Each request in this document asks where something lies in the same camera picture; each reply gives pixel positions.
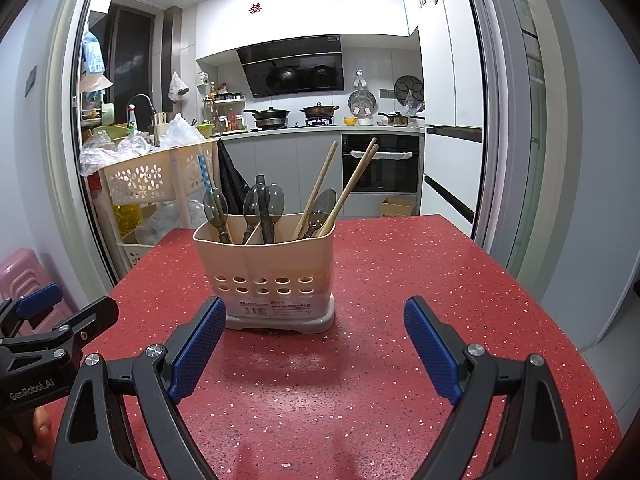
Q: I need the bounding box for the dark straight utensil handle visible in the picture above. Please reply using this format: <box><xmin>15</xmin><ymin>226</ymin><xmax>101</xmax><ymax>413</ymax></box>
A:
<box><xmin>256</xmin><ymin>174</ymin><xmax>274</xmax><ymax>245</ymax></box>

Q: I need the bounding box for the person's left hand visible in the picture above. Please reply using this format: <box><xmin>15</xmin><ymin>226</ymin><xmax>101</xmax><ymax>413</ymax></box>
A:
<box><xmin>1</xmin><ymin>406</ymin><xmax>55</xmax><ymax>466</ymax></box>

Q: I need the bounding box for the pink plastic stool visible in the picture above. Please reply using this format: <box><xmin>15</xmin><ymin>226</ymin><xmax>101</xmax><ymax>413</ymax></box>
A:
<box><xmin>1</xmin><ymin>248</ymin><xmax>73</xmax><ymax>336</ymax></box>

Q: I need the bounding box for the beige perforated storage cart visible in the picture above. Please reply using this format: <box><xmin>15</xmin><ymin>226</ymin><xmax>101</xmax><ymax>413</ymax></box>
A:
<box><xmin>94</xmin><ymin>139</ymin><xmax>218</xmax><ymax>276</ymax></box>

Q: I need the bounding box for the beige plastic utensil holder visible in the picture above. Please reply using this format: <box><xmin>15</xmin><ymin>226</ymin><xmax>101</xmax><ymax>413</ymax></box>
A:
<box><xmin>192</xmin><ymin>214</ymin><xmax>335</xmax><ymax>334</ymax></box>

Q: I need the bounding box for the translucent brown spoon left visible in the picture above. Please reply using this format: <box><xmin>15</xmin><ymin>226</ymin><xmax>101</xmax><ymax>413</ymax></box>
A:
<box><xmin>203</xmin><ymin>186</ymin><xmax>232</xmax><ymax>244</ymax></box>

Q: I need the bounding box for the translucent brown spoon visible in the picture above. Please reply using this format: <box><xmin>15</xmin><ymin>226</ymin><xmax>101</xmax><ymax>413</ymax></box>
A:
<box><xmin>303</xmin><ymin>188</ymin><xmax>337</xmax><ymax>238</ymax></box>
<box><xmin>242</xmin><ymin>183</ymin><xmax>285</xmax><ymax>244</ymax></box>
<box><xmin>203</xmin><ymin>186</ymin><xmax>232</xmax><ymax>244</ymax></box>

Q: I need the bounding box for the cardboard box on floor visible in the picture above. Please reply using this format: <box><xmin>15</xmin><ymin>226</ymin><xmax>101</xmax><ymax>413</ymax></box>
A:
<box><xmin>380</xmin><ymin>197</ymin><xmax>416</xmax><ymax>218</ymax></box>

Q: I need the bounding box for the translucent brown spoon middle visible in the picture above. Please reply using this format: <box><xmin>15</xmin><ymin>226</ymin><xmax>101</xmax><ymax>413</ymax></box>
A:
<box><xmin>242</xmin><ymin>183</ymin><xmax>285</xmax><ymax>244</ymax></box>

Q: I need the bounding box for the blue patterned chopstick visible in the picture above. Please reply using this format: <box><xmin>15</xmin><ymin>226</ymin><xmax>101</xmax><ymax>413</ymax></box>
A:
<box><xmin>198</xmin><ymin>153</ymin><xmax>216</xmax><ymax>193</ymax></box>

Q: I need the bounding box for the black hanging bag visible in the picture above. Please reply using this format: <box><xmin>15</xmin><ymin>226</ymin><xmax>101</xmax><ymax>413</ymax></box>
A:
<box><xmin>217</xmin><ymin>140</ymin><xmax>250</xmax><ymax>214</ymax></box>

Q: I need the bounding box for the wooden chopstick left of pair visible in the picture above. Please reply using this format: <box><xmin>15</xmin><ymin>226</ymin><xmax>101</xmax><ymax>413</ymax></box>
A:
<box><xmin>293</xmin><ymin>141</ymin><xmax>338</xmax><ymax>240</ymax></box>

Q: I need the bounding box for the wooden chopstick of pair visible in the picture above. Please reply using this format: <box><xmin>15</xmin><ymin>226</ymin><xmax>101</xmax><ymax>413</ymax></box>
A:
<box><xmin>317</xmin><ymin>136</ymin><xmax>378</xmax><ymax>237</ymax></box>
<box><xmin>293</xmin><ymin>141</ymin><xmax>338</xmax><ymax>240</ymax></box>

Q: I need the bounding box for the translucent brown spoon right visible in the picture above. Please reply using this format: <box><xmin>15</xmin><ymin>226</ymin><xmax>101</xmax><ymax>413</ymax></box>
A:
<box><xmin>303</xmin><ymin>188</ymin><xmax>337</xmax><ymax>238</ymax></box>

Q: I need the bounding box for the wooden chopstick right of pair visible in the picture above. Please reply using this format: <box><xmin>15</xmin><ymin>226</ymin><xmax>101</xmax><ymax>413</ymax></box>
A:
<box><xmin>317</xmin><ymin>136</ymin><xmax>378</xmax><ymax>237</ymax></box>

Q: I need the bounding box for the black wok left burner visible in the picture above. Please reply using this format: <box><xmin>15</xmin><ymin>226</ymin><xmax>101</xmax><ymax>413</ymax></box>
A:
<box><xmin>244</xmin><ymin>106</ymin><xmax>290</xmax><ymax>130</ymax></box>

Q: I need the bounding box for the brown pot right burner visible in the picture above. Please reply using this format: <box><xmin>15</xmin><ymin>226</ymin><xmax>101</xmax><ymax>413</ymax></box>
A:
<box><xmin>300</xmin><ymin>102</ymin><xmax>338</xmax><ymax>120</ymax></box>

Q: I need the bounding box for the black range hood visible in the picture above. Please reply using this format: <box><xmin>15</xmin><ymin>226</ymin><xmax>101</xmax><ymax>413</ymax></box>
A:
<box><xmin>236</xmin><ymin>35</ymin><xmax>344</xmax><ymax>99</ymax></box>

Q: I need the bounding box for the white refrigerator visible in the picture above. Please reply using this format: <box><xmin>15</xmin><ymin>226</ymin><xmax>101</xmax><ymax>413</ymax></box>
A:
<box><xmin>404</xmin><ymin>0</ymin><xmax>484</xmax><ymax>235</ymax></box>

